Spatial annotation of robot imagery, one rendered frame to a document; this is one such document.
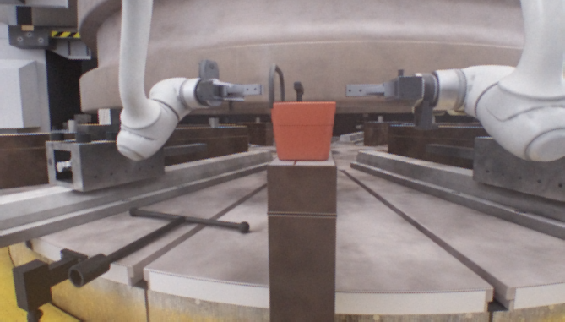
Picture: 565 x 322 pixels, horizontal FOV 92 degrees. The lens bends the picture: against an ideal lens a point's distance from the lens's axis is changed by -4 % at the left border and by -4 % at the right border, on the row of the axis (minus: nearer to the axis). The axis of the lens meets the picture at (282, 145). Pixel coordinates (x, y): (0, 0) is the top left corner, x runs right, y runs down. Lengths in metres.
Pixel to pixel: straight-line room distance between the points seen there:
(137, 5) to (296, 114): 0.41
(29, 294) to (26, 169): 1.59
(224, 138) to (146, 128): 2.22
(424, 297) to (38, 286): 1.16
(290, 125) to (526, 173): 1.14
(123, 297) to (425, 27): 1.73
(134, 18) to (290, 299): 0.69
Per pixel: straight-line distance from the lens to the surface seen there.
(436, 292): 0.96
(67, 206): 1.62
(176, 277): 1.01
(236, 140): 3.06
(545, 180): 1.50
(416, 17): 1.67
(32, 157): 2.70
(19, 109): 4.41
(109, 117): 1.72
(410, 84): 0.66
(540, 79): 0.61
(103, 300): 1.33
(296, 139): 0.61
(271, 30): 1.54
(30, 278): 1.22
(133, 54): 0.75
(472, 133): 2.77
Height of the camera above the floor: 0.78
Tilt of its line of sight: 6 degrees down
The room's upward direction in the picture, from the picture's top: 1 degrees counter-clockwise
